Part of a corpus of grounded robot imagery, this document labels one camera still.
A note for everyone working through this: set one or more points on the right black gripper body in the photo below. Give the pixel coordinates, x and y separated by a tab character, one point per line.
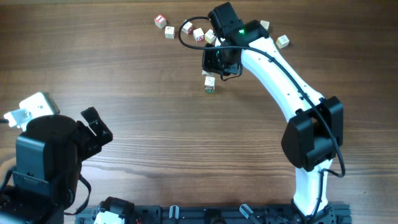
214	60

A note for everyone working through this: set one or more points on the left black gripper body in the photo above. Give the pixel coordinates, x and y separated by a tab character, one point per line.
89	144

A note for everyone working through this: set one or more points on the red U letter block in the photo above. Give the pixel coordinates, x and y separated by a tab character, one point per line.
208	74

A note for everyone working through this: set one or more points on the white block red sketch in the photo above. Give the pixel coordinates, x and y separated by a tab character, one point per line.
209	83

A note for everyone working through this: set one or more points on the white block green side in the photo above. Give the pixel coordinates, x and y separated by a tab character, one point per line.
209	91

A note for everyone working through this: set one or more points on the plain white wooden block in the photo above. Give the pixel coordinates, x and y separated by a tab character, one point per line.
169	32

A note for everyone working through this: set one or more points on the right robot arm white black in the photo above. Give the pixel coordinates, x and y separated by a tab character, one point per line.
314	131

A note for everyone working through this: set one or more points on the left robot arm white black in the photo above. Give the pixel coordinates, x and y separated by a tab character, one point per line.
49	155

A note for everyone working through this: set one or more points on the white block yellow side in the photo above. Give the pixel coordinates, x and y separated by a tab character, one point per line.
210	36

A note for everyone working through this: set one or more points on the white block red A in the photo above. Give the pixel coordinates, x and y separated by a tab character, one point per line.
198	35

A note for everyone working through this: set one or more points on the white block red side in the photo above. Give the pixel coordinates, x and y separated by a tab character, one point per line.
187	28

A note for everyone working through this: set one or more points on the white block tan picture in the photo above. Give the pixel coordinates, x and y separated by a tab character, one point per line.
265	24

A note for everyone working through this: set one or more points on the yellow edged white block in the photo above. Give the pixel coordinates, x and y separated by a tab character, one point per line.
282	41

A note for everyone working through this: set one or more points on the red I letter block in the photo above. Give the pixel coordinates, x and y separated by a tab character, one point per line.
160	21

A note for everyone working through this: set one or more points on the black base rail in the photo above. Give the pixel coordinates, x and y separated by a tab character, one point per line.
278	213

